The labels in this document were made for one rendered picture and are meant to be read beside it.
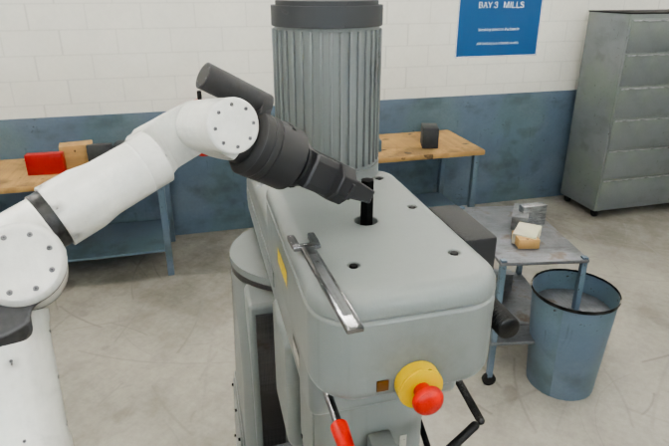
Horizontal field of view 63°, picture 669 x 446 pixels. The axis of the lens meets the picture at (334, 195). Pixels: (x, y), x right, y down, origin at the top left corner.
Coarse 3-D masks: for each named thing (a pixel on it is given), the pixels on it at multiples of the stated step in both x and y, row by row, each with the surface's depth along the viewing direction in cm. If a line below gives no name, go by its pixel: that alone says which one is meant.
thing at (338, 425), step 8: (328, 400) 74; (336, 408) 73; (336, 416) 71; (336, 424) 69; (344, 424) 69; (336, 432) 68; (344, 432) 68; (336, 440) 68; (344, 440) 67; (352, 440) 68
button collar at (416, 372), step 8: (408, 368) 68; (416, 368) 67; (424, 368) 67; (432, 368) 68; (400, 376) 68; (408, 376) 67; (416, 376) 67; (424, 376) 67; (432, 376) 68; (440, 376) 68; (400, 384) 67; (408, 384) 67; (416, 384) 67; (432, 384) 68; (440, 384) 68; (400, 392) 67; (408, 392) 68; (400, 400) 68; (408, 400) 68
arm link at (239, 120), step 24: (216, 72) 65; (216, 96) 66; (240, 96) 67; (264, 96) 69; (192, 120) 63; (216, 120) 60; (240, 120) 62; (264, 120) 68; (192, 144) 66; (216, 144) 61; (240, 144) 63; (264, 144) 67; (240, 168) 69; (264, 168) 68
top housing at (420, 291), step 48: (288, 192) 96; (384, 192) 96; (336, 240) 78; (384, 240) 78; (432, 240) 78; (288, 288) 83; (384, 288) 66; (432, 288) 67; (480, 288) 68; (336, 336) 66; (384, 336) 66; (432, 336) 68; (480, 336) 71; (336, 384) 68
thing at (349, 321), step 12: (288, 240) 78; (312, 240) 77; (312, 252) 73; (312, 264) 70; (324, 264) 70; (324, 276) 67; (324, 288) 65; (336, 288) 64; (336, 300) 62; (336, 312) 60; (348, 312) 60; (348, 324) 58; (360, 324) 58
